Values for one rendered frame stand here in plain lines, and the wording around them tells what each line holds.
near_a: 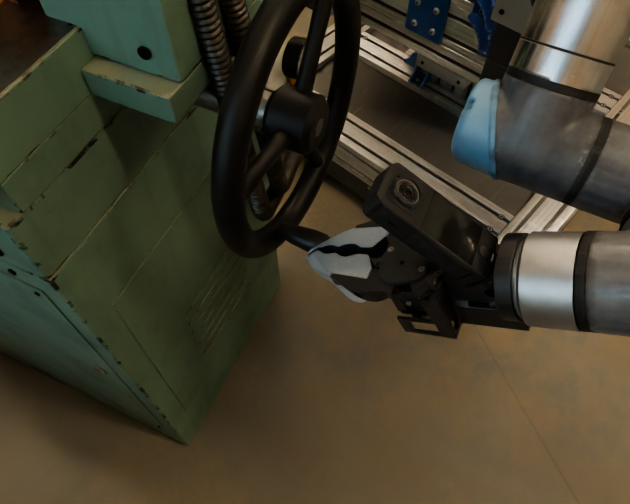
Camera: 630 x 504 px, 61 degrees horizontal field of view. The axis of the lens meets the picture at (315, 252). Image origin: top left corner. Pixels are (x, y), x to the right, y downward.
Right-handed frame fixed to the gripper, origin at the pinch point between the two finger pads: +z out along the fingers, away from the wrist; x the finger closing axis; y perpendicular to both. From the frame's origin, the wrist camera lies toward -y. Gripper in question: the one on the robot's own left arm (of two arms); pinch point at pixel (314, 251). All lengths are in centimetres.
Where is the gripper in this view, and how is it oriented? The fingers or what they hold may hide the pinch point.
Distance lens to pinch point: 53.7
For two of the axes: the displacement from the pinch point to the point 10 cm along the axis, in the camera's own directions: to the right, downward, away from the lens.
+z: -7.9, -0.3, 6.1
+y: 4.5, 6.4, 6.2
